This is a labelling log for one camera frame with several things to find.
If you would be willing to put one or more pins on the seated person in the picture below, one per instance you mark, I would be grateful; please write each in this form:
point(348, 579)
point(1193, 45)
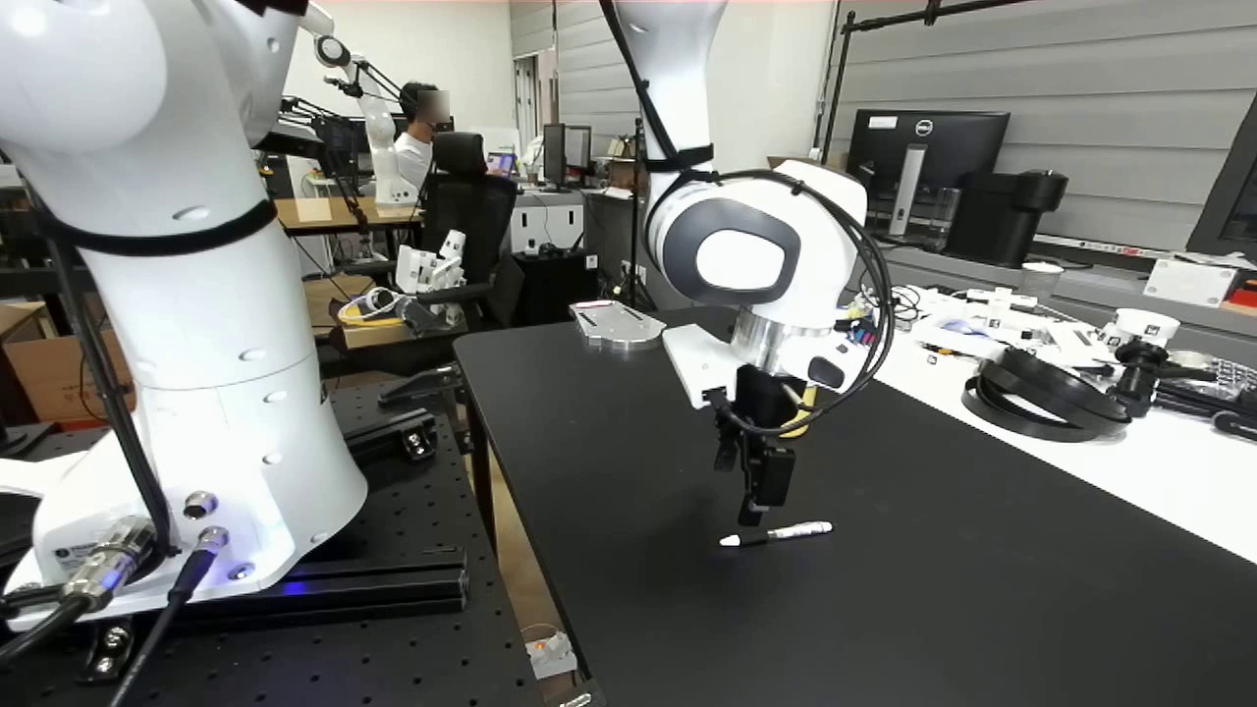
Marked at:
point(410, 156)

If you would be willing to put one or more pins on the black optical breadboard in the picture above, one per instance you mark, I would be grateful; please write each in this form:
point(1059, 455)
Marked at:
point(397, 612)

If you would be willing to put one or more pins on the black table board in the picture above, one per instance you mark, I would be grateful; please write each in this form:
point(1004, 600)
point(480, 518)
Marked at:
point(957, 573)

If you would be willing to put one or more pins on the black computer monitor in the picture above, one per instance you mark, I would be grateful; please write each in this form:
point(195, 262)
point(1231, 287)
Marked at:
point(918, 165)

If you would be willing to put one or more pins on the black coiled cable headset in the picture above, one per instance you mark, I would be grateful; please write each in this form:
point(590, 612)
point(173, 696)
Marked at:
point(1038, 397)

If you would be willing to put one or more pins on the metal mounting plate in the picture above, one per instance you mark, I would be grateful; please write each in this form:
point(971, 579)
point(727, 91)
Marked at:
point(617, 322)

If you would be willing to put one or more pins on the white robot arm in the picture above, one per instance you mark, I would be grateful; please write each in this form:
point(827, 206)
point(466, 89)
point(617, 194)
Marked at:
point(140, 121)

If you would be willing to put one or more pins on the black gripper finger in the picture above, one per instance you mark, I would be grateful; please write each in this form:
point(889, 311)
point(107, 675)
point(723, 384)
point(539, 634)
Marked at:
point(746, 506)
point(771, 482)

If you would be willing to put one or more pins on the white black-capped pen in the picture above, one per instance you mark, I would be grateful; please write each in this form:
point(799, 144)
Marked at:
point(742, 541)

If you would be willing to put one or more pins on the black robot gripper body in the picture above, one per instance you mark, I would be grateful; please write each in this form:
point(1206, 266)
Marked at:
point(750, 419)

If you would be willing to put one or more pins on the black office chair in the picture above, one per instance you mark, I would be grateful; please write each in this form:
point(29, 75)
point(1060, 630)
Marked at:
point(469, 219)

